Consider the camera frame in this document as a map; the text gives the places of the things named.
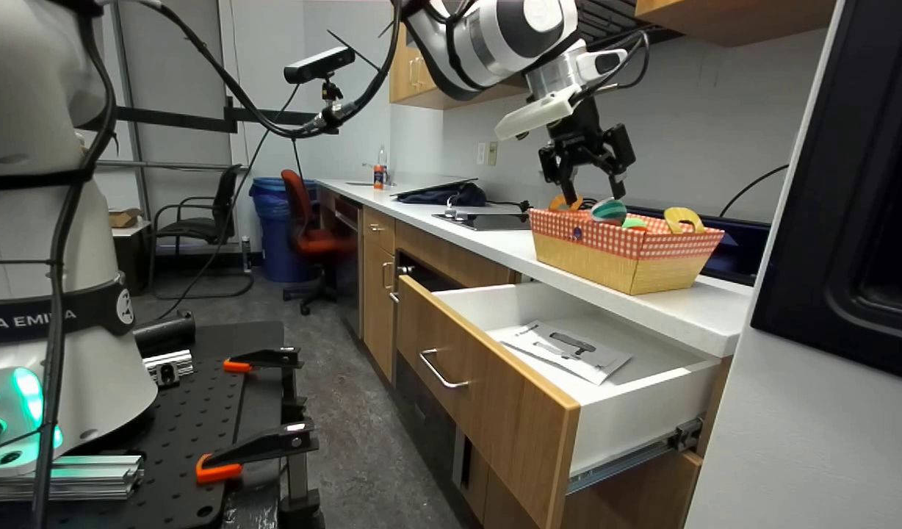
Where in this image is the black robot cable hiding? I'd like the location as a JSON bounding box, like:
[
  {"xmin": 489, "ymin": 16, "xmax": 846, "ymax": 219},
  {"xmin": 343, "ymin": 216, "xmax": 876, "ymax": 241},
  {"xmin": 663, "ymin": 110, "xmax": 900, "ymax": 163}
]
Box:
[
  {"xmin": 139, "ymin": 0, "xmax": 411, "ymax": 141},
  {"xmin": 30, "ymin": 0, "xmax": 117, "ymax": 529}
]

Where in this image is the aluminium profile rail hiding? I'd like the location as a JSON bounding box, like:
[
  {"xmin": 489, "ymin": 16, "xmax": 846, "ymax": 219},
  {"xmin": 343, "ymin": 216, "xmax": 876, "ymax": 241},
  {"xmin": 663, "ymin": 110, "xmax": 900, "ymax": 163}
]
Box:
[{"xmin": 0, "ymin": 454, "xmax": 148, "ymax": 505}]

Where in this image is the white drawer with wooden front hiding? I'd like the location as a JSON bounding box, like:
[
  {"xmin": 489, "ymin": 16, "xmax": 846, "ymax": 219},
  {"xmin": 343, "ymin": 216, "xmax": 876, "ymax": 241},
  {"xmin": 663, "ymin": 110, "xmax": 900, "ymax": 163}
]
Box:
[{"xmin": 393, "ymin": 270, "xmax": 738, "ymax": 529}]

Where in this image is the metal base cabinet handle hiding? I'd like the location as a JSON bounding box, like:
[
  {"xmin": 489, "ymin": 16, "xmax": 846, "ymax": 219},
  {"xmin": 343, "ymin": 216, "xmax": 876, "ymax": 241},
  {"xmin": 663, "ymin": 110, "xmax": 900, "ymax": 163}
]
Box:
[{"xmin": 378, "ymin": 260, "xmax": 403, "ymax": 307}]

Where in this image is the yellow plush toy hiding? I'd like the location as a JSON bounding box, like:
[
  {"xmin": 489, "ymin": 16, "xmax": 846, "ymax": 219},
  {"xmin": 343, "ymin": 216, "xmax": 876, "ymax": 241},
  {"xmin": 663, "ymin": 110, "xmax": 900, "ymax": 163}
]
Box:
[{"xmin": 662, "ymin": 203, "xmax": 707, "ymax": 238}]

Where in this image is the black stereo camera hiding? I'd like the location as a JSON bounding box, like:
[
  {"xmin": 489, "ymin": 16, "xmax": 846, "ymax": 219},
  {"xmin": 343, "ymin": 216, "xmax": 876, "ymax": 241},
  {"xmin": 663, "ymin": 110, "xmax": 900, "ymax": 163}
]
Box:
[{"xmin": 283, "ymin": 45, "xmax": 358, "ymax": 85}]

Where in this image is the white tall cabinet panel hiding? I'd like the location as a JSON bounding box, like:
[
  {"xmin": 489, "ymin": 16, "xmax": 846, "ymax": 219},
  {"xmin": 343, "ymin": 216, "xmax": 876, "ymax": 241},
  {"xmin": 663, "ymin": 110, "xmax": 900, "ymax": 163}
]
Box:
[{"xmin": 681, "ymin": 0, "xmax": 902, "ymax": 529}]

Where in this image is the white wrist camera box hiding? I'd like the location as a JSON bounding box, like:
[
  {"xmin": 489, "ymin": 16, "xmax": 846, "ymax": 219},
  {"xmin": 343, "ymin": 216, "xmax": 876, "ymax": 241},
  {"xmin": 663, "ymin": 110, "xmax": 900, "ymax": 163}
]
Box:
[{"xmin": 491, "ymin": 85, "xmax": 581, "ymax": 148}]

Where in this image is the blue trash bin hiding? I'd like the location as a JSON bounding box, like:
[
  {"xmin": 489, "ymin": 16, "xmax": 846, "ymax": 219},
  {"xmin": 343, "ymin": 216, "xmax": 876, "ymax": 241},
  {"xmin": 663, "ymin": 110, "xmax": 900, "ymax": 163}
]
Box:
[{"xmin": 246, "ymin": 175, "xmax": 312, "ymax": 289}]

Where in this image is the red office chair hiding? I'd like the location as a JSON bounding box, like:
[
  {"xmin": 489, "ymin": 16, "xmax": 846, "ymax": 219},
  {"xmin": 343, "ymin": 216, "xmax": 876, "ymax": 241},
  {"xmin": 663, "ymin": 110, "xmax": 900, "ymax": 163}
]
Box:
[{"xmin": 280, "ymin": 169, "xmax": 358, "ymax": 317}]

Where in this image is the black built-in appliance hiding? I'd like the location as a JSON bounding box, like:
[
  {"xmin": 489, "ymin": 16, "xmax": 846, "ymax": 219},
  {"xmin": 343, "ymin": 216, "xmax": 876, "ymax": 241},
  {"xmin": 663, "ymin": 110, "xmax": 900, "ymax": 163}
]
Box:
[{"xmin": 750, "ymin": 0, "xmax": 902, "ymax": 386}]

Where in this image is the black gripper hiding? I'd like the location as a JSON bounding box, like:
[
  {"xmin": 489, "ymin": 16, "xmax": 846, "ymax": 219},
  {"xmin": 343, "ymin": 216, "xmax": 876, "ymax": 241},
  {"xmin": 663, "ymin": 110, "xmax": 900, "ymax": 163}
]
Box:
[{"xmin": 538, "ymin": 95, "xmax": 637, "ymax": 213}]

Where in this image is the stainless steel range hood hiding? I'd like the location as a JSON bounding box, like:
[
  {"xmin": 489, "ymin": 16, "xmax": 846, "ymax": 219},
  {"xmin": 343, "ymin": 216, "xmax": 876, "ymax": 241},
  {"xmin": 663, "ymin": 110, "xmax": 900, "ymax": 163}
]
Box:
[{"xmin": 544, "ymin": 0, "xmax": 688, "ymax": 70}]

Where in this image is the black camera stand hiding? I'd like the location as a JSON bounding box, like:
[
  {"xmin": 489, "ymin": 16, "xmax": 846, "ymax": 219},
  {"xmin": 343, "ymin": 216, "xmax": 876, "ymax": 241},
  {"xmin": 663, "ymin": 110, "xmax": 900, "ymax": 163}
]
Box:
[{"xmin": 107, "ymin": 78, "xmax": 346, "ymax": 139}]

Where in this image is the red dotted cardboard basket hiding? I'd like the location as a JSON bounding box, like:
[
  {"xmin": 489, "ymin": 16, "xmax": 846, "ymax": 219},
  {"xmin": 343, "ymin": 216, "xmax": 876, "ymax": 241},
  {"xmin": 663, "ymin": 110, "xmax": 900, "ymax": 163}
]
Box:
[{"xmin": 527, "ymin": 192, "xmax": 728, "ymax": 297}]

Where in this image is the orange handled bar clamp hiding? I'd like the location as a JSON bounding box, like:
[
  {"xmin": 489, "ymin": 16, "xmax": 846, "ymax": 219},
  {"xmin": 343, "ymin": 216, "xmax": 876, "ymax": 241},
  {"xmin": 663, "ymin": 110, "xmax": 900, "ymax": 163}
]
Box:
[
  {"xmin": 220, "ymin": 344, "xmax": 312, "ymax": 436},
  {"xmin": 193, "ymin": 422, "xmax": 324, "ymax": 524}
]

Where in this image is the metal drawer handle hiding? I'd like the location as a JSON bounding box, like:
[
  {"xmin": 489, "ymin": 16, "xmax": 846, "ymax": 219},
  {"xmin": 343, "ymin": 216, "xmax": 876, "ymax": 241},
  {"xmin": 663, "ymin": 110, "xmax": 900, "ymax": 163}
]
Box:
[{"xmin": 414, "ymin": 344, "xmax": 474, "ymax": 394}]

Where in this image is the white paper manual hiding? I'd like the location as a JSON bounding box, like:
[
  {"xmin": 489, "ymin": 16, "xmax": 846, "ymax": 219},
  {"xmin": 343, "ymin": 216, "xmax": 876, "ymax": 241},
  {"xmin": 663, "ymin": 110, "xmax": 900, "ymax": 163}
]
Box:
[{"xmin": 489, "ymin": 317, "xmax": 634, "ymax": 389}]

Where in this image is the wooden base cabinet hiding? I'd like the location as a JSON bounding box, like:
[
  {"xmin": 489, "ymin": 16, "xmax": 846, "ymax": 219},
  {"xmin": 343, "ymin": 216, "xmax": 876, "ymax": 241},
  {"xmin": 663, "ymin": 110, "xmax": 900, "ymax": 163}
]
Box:
[{"xmin": 315, "ymin": 179, "xmax": 707, "ymax": 529}]

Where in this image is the black perforated robot table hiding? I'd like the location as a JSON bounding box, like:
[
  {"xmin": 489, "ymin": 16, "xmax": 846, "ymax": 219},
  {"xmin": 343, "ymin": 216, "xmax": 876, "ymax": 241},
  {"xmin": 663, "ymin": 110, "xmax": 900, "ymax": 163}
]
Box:
[{"xmin": 0, "ymin": 317, "xmax": 327, "ymax": 529}]

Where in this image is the black office chair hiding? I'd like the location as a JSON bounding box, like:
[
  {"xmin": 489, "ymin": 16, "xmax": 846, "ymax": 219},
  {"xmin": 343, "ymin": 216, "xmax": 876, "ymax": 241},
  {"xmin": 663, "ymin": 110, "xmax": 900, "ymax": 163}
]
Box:
[{"xmin": 152, "ymin": 163, "xmax": 256, "ymax": 300}]

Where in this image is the black wall power cable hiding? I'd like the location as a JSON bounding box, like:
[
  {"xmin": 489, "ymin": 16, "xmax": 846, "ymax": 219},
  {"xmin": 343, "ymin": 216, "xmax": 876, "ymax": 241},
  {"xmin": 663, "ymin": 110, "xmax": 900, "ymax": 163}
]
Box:
[{"xmin": 716, "ymin": 163, "xmax": 793, "ymax": 222}]

